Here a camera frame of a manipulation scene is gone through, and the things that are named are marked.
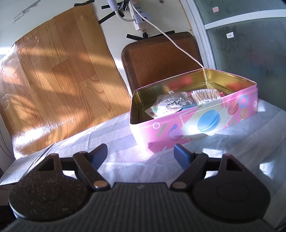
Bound wood-pattern vinyl sheet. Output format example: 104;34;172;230
0;3;132;160

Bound pink tin box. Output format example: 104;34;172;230
129;68;259;153

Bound white power strip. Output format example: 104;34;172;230
128;0;151;32

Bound frosted glass window pane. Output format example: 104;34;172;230
193;0;286;25
206;18;286;112

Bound white packet colourful dots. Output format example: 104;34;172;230
145;105;166;120

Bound clear bag of metal keyrings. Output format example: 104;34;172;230
154;91;194;110

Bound clear bag of cotton swabs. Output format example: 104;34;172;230
191;89;221;106

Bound white window frame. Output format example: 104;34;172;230
181;0;286;69

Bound white cable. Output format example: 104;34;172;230
128;2;205;68

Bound white plug with cable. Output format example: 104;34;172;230
107;0;134;23

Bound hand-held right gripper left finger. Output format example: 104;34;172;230
36;143;110;190

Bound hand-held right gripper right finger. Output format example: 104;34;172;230
171;143;244;191

